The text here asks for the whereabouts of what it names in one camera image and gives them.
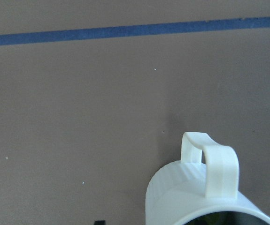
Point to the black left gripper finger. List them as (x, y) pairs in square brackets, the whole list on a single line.
[(99, 222)]

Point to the yellow-green lemon slice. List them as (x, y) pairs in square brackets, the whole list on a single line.
[(216, 218)]

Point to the white ribbed mug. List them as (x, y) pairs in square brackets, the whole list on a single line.
[(205, 180)]

